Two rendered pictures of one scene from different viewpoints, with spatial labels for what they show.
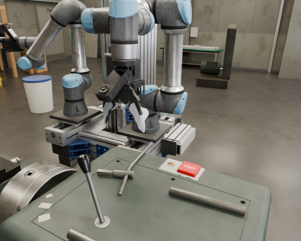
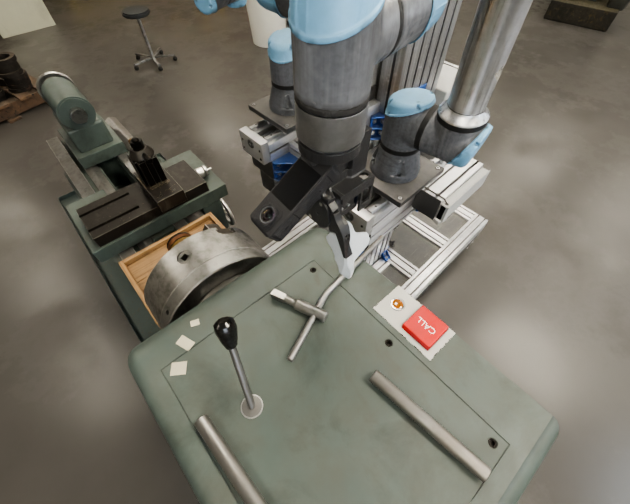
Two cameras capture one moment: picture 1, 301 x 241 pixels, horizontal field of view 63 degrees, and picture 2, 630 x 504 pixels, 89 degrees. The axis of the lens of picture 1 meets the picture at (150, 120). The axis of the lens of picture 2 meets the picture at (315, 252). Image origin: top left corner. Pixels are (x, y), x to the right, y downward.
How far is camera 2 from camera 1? 0.41 m
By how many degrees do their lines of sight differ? 35
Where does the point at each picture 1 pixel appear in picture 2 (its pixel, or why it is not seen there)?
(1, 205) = (150, 292)
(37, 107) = (263, 38)
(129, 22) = (341, 57)
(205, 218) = (410, 457)
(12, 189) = (161, 275)
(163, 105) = (433, 147)
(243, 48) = not seen: outside the picture
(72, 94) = (282, 76)
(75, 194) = not seen: hidden behind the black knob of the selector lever
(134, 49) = (351, 127)
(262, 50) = not seen: outside the picture
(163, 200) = (355, 389)
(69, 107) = (277, 98)
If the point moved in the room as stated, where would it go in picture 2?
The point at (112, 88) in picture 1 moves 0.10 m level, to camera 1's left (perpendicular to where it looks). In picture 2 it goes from (285, 219) to (208, 198)
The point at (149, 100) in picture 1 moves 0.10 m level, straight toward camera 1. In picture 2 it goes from (409, 128) to (402, 151)
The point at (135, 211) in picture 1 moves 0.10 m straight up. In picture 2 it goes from (306, 399) to (304, 384)
